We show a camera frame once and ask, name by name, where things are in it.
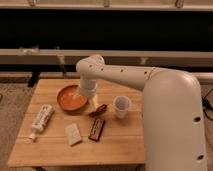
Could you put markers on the orange ceramic bowl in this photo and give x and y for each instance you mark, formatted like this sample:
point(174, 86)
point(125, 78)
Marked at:
point(65, 99)

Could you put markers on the white toothpaste tube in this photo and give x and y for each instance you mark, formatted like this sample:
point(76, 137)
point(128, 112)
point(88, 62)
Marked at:
point(40, 121)

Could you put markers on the white rectangular sponge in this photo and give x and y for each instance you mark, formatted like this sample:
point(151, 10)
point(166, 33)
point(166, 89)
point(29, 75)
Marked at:
point(73, 134)

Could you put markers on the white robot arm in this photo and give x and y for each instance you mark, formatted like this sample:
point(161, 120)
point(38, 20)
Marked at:
point(173, 121)

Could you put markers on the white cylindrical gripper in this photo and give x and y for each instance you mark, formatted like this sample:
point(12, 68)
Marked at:
point(87, 88)

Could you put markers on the wooden table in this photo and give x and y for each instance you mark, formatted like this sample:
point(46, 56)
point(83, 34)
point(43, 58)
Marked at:
point(121, 141)

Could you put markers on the dark red chocolate bar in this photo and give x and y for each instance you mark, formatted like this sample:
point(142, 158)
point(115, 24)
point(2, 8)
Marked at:
point(96, 129)

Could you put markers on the white ceramic cup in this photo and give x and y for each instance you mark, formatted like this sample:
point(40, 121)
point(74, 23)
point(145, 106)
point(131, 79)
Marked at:
point(121, 106)

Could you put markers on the brown snack bar wrapper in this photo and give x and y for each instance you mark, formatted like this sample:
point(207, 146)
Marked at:
point(100, 110)

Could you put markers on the grey metal rail frame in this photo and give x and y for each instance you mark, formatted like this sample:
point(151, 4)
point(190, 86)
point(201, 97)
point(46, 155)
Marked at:
point(198, 63)

